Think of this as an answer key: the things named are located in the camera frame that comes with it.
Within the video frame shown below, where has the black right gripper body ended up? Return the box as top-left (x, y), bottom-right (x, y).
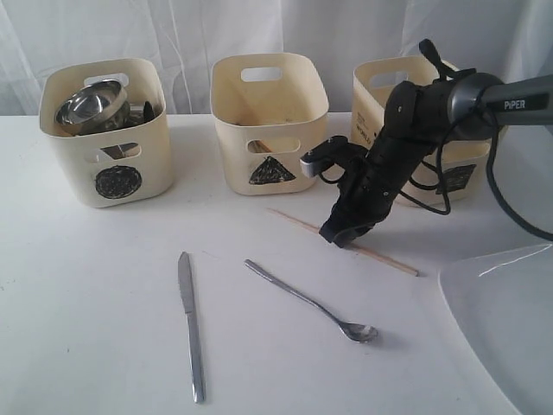
top-left (332, 129), bottom-right (436, 226)

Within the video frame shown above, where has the wooden chopstick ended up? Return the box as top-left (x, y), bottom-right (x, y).
top-left (266, 207), bottom-right (420, 277)
top-left (247, 140), bottom-right (273, 154)

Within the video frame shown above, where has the stainless steel spoon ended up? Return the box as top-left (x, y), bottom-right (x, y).
top-left (244, 259), bottom-right (378, 344)

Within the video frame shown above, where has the stainless steel table knife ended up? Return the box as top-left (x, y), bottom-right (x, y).
top-left (177, 252), bottom-right (206, 404)

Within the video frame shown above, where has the white square plate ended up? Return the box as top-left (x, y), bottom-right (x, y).
top-left (439, 243), bottom-right (552, 414)

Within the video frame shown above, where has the steel mug with solid handle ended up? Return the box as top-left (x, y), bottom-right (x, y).
top-left (125, 101), bottom-right (160, 127)

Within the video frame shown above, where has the stainless steel bowl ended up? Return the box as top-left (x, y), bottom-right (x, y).
top-left (54, 79), bottom-right (130, 136)

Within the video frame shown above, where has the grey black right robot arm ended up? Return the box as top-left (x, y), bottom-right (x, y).
top-left (319, 73), bottom-right (552, 247)

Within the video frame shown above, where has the cream bin with square mark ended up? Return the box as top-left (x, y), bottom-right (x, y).
top-left (350, 55), bottom-right (491, 201)

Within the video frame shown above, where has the cream bin with triangle mark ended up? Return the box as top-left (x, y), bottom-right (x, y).
top-left (211, 53), bottom-right (329, 196)

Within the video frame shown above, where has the white curtain backdrop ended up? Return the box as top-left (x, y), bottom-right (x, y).
top-left (1, 1), bottom-right (552, 116)

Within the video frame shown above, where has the cream bin with circle mark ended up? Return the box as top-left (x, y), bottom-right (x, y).
top-left (39, 58), bottom-right (173, 208)

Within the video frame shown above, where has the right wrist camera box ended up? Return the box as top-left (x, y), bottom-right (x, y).
top-left (300, 136), bottom-right (358, 178)

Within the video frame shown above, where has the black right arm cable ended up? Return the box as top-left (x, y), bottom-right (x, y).
top-left (319, 38), bottom-right (553, 241)

